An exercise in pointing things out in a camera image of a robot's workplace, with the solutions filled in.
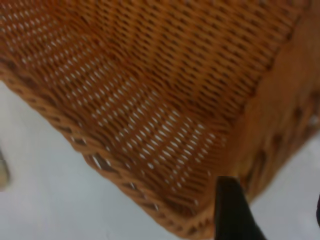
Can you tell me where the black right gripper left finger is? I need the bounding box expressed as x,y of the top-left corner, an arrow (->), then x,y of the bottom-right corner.
214,175 -> 266,240

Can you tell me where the striped long bread roll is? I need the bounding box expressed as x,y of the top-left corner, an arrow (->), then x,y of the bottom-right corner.
0,147 -> 11,193

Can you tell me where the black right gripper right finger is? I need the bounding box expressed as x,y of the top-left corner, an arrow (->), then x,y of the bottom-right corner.
315,192 -> 320,227

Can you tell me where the orange woven wicker basket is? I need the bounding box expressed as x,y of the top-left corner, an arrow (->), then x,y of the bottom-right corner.
0,0 -> 320,240

